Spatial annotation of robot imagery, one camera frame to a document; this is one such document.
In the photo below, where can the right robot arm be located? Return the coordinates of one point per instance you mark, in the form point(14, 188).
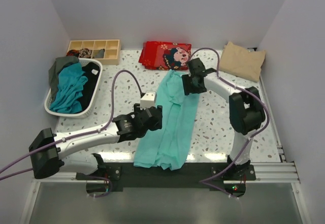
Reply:
point(246, 110)

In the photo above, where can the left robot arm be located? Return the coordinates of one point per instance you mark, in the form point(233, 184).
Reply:
point(51, 153)

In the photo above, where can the wooden compartment organizer box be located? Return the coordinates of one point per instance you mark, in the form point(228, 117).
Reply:
point(112, 49)

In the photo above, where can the red folded cartoon blanket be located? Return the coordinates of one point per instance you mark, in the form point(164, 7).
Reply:
point(157, 55)

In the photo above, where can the grey sock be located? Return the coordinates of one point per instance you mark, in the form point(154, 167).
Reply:
point(98, 54)

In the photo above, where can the black garment with label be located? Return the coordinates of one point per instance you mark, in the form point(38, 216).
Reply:
point(91, 72)

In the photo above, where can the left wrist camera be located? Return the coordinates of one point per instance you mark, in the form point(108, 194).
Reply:
point(148, 100)

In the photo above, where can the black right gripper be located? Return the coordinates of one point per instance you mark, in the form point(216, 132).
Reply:
point(187, 88)

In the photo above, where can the dark grey t shirt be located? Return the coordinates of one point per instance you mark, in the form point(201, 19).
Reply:
point(59, 64)

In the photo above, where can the aluminium frame rail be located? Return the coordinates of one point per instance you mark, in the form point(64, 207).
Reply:
point(274, 197)

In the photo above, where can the red black patterned sock roll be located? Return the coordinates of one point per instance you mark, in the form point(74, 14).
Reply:
point(73, 52)

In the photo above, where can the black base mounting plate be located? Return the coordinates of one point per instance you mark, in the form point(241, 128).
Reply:
point(126, 175)

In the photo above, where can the teal t shirt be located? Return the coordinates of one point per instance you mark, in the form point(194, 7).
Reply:
point(70, 86)

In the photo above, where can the white plastic laundry basket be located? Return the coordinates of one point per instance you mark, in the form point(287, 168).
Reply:
point(87, 112)

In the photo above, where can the beige folded t shirt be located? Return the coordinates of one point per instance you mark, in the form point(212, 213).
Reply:
point(241, 62)

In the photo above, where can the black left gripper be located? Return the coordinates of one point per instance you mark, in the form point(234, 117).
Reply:
point(137, 110)

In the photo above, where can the pink brown patterned sock roll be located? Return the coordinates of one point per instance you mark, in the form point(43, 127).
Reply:
point(85, 53)

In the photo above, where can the mint green t shirt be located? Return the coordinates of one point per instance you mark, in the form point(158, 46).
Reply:
point(168, 147)

